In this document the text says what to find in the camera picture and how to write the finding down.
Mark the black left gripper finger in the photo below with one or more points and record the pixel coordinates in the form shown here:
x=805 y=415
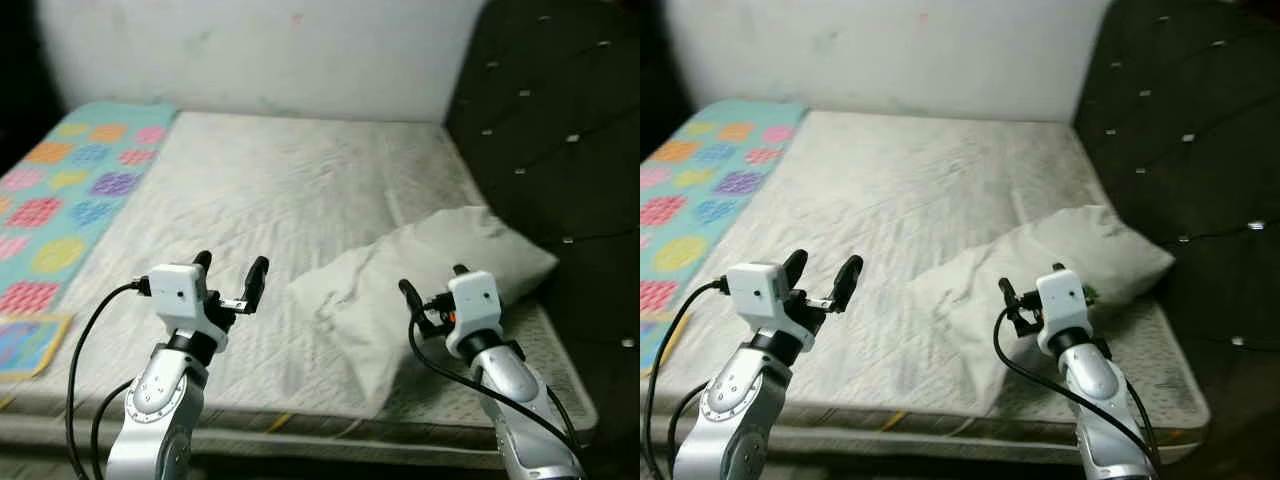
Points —
x=257 y=282
x=796 y=268
x=849 y=282
x=204 y=263

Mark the white pillow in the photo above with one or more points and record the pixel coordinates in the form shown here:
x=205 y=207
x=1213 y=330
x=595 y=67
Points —
x=400 y=290
x=980 y=280

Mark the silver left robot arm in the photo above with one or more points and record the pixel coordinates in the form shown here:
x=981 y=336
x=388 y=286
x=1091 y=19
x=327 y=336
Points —
x=730 y=410
x=160 y=410

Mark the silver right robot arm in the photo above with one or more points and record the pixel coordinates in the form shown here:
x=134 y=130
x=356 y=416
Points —
x=1095 y=390
x=515 y=390

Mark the white patterned mattress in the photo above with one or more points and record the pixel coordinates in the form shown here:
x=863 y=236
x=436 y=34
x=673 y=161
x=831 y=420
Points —
x=270 y=190
x=900 y=190

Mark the teal mat with colourful shapes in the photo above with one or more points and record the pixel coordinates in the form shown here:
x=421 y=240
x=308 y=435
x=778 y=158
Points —
x=80 y=200
x=700 y=200

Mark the blue yellow children's picture book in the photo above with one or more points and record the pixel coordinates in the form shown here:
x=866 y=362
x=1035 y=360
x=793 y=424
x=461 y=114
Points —
x=658 y=345
x=30 y=345

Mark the dark tufted headboard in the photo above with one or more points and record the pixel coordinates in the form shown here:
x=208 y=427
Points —
x=560 y=120
x=1190 y=120

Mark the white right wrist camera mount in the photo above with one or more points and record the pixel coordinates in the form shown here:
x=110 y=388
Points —
x=1063 y=305
x=475 y=305

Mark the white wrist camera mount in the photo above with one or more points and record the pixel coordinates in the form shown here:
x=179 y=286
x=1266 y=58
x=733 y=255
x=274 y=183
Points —
x=178 y=295
x=475 y=305
x=1063 y=305
x=758 y=292

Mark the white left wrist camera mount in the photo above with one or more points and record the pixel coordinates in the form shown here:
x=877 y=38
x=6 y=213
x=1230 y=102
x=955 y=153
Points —
x=758 y=292
x=178 y=295

